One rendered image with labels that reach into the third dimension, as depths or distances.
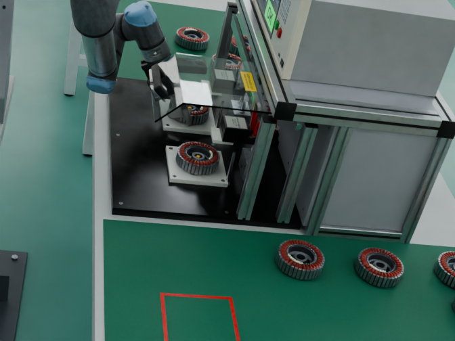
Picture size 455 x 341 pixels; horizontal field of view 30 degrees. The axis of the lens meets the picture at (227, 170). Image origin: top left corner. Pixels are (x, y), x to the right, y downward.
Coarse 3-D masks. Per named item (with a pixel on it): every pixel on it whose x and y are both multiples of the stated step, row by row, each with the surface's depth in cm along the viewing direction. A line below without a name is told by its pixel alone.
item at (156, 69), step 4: (156, 64) 201; (152, 68) 200; (156, 68) 199; (160, 68) 202; (152, 72) 199; (156, 72) 198; (160, 72) 201; (164, 72) 202; (152, 76) 198; (156, 76) 196; (160, 76) 202; (164, 76) 202; (152, 80) 197; (156, 80) 195; (160, 80) 196; (156, 84) 194; (160, 84) 194; (156, 88) 193; (160, 88) 193; (164, 88) 195; (156, 92) 194; (160, 92) 194; (164, 92) 194; (160, 96) 194; (164, 96) 194
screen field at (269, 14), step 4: (268, 0) 215; (268, 4) 215; (268, 8) 214; (272, 8) 211; (268, 12) 214; (272, 12) 210; (268, 16) 214; (272, 16) 210; (268, 20) 213; (272, 20) 209; (268, 24) 213; (272, 24) 209
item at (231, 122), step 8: (224, 120) 214; (232, 120) 215; (240, 120) 216; (216, 128) 218; (224, 128) 213; (232, 128) 212; (240, 128) 213; (248, 128) 214; (216, 136) 215; (224, 136) 213; (232, 136) 213; (240, 136) 214; (248, 136) 215; (232, 144) 215; (272, 144) 216
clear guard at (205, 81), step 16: (160, 64) 208; (176, 64) 203; (192, 64) 204; (208, 64) 206; (224, 64) 208; (240, 64) 210; (176, 80) 198; (192, 80) 198; (208, 80) 199; (224, 80) 201; (240, 80) 203; (256, 80) 204; (176, 96) 192; (192, 96) 192; (208, 96) 193; (224, 96) 195; (240, 96) 196; (256, 96) 198; (160, 112) 191
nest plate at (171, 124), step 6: (210, 108) 246; (210, 114) 243; (162, 120) 236; (168, 120) 236; (174, 120) 236; (210, 120) 240; (162, 126) 235; (168, 126) 233; (174, 126) 234; (180, 126) 235; (186, 126) 235; (192, 126) 236; (198, 126) 237; (204, 126) 237; (210, 126) 238; (186, 132) 235; (192, 132) 235; (198, 132) 235; (204, 132) 235; (210, 132) 236
